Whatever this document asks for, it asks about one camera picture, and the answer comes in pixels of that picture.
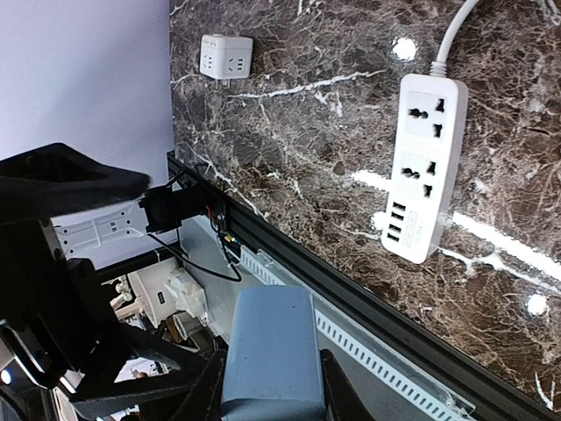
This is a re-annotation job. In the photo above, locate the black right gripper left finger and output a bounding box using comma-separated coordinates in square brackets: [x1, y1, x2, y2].
[170, 349, 227, 421]

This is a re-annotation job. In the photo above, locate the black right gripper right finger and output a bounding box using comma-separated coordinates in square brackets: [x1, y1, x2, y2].
[320, 349, 374, 421]

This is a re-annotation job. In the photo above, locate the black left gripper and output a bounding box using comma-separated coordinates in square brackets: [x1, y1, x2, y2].
[1, 143, 206, 419]

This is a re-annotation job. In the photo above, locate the blue plug charger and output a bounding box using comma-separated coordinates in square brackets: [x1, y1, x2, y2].
[220, 286, 326, 420]

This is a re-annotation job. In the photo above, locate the white power strip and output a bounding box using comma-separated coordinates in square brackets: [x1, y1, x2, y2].
[381, 74, 468, 264]

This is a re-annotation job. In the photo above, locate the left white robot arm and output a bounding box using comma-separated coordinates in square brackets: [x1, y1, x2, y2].
[1, 143, 224, 420]

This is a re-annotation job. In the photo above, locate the white cube socket adapter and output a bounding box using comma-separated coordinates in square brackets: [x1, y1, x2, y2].
[199, 34, 253, 81]

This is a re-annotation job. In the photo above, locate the white slotted cable duct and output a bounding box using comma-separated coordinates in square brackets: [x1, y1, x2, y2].
[240, 246, 474, 420]

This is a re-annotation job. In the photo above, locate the black front rail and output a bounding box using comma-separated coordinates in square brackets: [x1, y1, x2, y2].
[184, 169, 560, 420]

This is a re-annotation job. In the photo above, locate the white power strip cable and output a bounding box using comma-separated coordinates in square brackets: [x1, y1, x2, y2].
[429, 0, 481, 78]

